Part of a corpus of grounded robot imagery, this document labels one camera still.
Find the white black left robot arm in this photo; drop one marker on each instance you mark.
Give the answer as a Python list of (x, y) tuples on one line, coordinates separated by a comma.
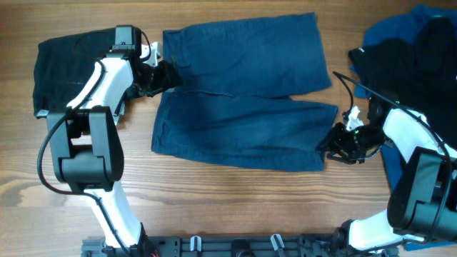
[(84, 143)]

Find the folded black garment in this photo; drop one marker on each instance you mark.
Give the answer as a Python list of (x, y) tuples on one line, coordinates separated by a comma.
[(64, 65)]

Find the blue denim shorts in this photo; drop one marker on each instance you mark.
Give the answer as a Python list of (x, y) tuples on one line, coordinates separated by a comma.
[(239, 103)]

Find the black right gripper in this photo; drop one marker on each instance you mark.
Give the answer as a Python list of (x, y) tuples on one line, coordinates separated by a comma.
[(335, 144)]

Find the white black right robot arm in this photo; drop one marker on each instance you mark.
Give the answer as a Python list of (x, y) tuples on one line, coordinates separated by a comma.
[(422, 206)]

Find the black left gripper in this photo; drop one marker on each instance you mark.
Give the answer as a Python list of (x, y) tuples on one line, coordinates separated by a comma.
[(168, 73)]

